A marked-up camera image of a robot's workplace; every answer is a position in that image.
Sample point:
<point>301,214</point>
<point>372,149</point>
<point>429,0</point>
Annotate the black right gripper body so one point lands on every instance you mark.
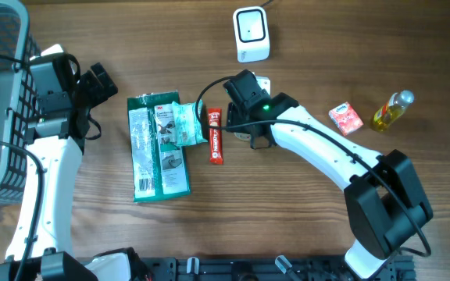
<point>241,127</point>

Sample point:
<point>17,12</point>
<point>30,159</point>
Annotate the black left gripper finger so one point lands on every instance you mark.
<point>104,85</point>
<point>87,86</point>

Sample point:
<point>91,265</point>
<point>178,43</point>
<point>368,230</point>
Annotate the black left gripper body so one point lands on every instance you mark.
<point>83,99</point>

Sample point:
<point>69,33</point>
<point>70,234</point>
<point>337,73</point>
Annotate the red coffee stick sachet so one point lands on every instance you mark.
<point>215,137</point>

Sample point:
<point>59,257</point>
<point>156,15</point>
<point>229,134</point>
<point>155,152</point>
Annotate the teal wet wipes pack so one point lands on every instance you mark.
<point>188,128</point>

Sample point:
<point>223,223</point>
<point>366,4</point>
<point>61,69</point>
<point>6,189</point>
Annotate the green gloves package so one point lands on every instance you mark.
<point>159,165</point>

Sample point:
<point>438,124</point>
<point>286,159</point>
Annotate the red white tissue box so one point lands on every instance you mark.
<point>345,118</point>

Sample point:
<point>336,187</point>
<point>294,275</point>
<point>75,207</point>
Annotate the yellow dish soap bottle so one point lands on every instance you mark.
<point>392,110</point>

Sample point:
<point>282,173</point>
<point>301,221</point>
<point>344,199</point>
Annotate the green lidded small jar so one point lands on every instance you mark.
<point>242,136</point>

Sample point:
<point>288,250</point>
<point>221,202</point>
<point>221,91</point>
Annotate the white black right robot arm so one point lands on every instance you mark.
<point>385,200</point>

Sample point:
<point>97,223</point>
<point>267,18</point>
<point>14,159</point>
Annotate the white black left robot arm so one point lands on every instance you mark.
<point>52,145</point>

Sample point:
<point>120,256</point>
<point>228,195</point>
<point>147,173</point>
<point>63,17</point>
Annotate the white barcode scanner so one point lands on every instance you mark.
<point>251,34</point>

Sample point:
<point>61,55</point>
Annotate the dark grey plastic shopping basket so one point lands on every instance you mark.
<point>17,97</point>

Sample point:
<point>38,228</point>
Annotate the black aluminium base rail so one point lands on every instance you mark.
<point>323,268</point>

